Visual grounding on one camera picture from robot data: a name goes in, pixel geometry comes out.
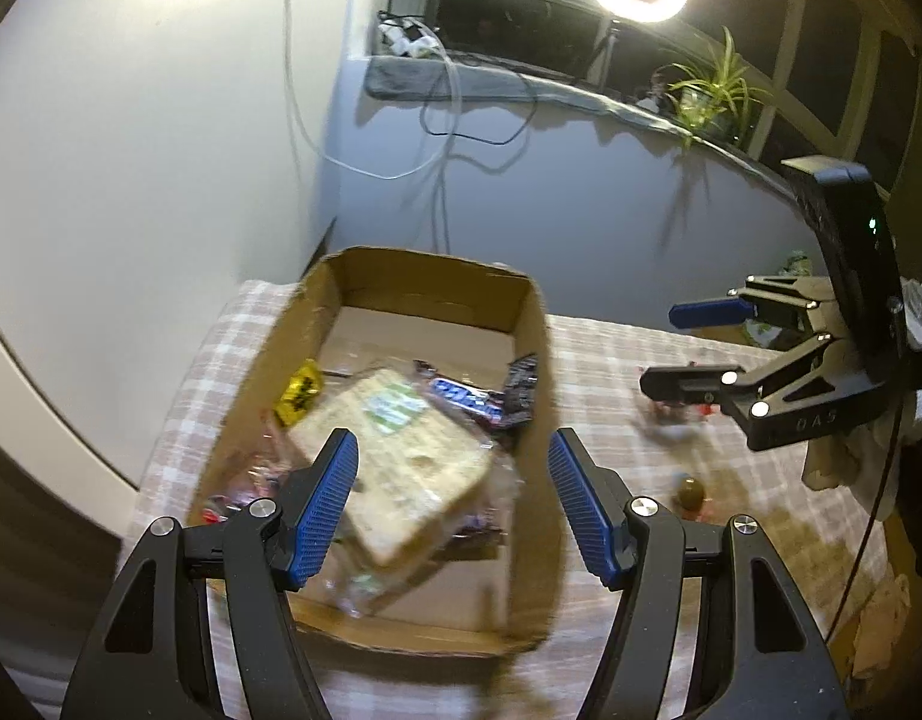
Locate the brown round chocolate ball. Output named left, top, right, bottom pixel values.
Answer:
left=672, top=475, right=707, bottom=522

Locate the brown cardboard box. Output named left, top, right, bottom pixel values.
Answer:
left=196, top=247, right=563, bottom=658

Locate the black cable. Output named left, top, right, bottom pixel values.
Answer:
left=374, top=8, right=542, bottom=146

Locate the small dark candy bar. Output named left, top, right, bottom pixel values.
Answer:
left=501, top=353, right=537, bottom=429

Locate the Snickers bar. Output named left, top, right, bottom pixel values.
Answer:
left=413, top=359, right=513, bottom=429

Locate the potted spider plant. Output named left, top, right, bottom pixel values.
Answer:
left=656, top=26, right=771, bottom=149

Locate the orange red snack wrapper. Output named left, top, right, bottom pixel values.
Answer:
left=636, top=401, right=721, bottom=444

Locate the white power strip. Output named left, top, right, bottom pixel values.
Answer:
left=378, top=15, right=443, bottom=59

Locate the white cable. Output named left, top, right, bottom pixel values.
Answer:
left=283, top=0, right=462, bottom=252

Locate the red-edged dark plum packet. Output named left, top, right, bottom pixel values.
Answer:
left=200, top=465, right=283, bottom=525

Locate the yellow snack packet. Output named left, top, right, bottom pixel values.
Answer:
left=274, top=359, right=324, bottom=427

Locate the grey windowsill cloth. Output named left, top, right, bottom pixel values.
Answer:
left=363, top=55, right=794, bottom=203

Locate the plaid tablecloth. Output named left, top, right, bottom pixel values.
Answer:
left=119, top=278, right=894, bottom=720

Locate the bread slice package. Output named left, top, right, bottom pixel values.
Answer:
left=287, top=366, right=521, bottom=617

